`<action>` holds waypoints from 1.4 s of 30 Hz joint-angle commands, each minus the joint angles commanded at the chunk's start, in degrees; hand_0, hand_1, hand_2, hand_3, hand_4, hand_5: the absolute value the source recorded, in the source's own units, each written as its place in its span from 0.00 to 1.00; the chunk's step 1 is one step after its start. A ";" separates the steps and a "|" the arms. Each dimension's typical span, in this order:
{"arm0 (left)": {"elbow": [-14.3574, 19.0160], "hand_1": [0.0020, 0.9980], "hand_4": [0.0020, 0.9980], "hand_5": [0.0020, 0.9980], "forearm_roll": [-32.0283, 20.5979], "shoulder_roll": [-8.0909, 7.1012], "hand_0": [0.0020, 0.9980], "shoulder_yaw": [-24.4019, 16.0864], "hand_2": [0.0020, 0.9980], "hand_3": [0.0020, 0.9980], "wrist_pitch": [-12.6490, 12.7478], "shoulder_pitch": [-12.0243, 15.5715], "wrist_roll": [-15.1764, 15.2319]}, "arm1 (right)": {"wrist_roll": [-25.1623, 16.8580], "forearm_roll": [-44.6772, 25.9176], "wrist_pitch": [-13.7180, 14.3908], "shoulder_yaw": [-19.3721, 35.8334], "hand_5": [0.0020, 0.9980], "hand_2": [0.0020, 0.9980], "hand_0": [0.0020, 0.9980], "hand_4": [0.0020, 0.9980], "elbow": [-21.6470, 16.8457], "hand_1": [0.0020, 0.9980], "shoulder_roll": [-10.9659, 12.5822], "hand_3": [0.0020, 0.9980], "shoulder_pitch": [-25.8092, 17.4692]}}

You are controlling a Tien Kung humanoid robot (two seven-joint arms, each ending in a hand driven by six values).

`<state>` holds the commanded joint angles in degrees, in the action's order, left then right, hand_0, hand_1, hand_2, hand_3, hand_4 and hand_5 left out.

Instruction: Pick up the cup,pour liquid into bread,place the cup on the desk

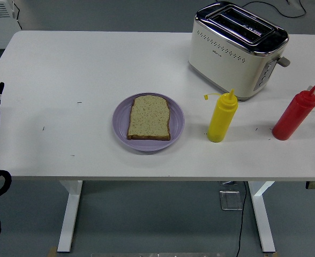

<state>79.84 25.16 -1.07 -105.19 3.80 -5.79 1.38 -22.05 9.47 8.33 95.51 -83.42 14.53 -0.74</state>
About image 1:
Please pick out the white table leg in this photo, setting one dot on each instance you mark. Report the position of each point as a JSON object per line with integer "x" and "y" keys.
{"x": 69, "y": 214}
{"x": 263, "y": 214}

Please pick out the cream and chrome toaster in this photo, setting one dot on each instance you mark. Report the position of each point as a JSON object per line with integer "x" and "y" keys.
{"x": 221, "y": 64}

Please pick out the metal floor socket plate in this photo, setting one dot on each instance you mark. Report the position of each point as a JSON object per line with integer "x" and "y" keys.
{"x": 230, "y": 200}

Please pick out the red squeeze bottle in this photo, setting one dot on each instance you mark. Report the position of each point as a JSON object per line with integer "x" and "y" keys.
{"x": 292, "y": 117}

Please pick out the yellow squeeze bottle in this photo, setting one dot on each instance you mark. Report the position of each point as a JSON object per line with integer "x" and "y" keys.
{"x": 221, "y": 120}

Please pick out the slice of bread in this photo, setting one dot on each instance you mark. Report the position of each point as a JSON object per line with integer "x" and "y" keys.
{"x": 149, "y": 117}

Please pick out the purple round plate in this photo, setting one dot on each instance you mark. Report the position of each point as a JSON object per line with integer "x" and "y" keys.
{"x": 149, "y": 146}

